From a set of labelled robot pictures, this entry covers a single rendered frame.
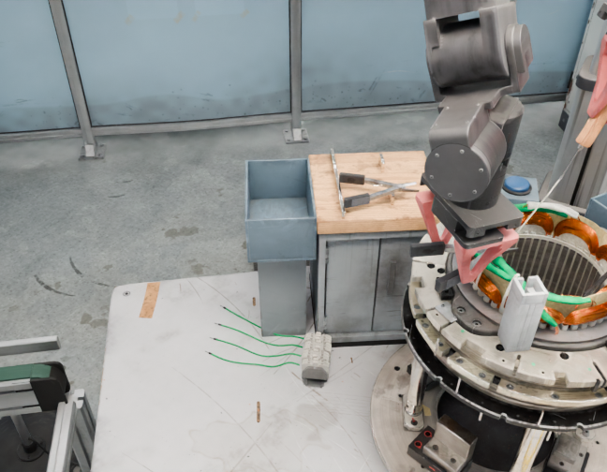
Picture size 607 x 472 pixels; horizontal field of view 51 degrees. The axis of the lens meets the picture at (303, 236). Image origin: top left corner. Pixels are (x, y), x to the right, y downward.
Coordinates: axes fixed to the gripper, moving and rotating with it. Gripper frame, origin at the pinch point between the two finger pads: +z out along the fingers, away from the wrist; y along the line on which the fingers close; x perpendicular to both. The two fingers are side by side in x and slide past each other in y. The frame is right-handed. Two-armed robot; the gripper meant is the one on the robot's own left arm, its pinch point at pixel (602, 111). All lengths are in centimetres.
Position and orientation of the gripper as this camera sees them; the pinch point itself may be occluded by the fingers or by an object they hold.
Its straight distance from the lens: 74.3
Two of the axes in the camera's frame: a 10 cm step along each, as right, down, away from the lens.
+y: 9.3, 3.4, 1.0
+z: -3.4, 7.6, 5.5
